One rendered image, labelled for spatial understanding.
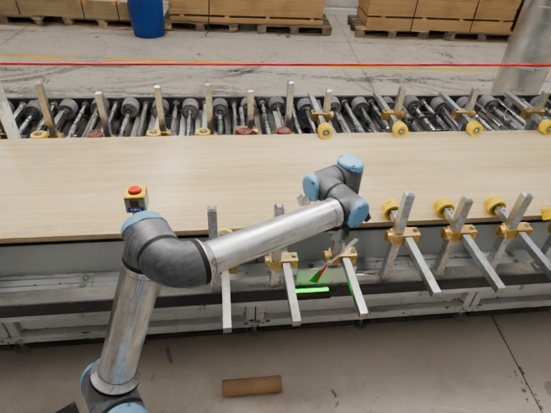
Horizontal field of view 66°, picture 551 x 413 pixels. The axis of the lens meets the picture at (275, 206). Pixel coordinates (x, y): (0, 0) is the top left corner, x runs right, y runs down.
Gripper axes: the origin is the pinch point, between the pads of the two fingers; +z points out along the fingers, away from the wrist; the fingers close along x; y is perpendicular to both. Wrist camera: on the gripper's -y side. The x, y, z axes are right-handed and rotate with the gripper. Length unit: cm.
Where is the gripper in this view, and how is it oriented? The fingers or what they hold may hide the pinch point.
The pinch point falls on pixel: (341, 240)
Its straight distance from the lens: 165.9
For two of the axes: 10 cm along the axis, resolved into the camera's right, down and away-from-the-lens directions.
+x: 1.2, 6.3, -7.7
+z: -0.5, 7.8, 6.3
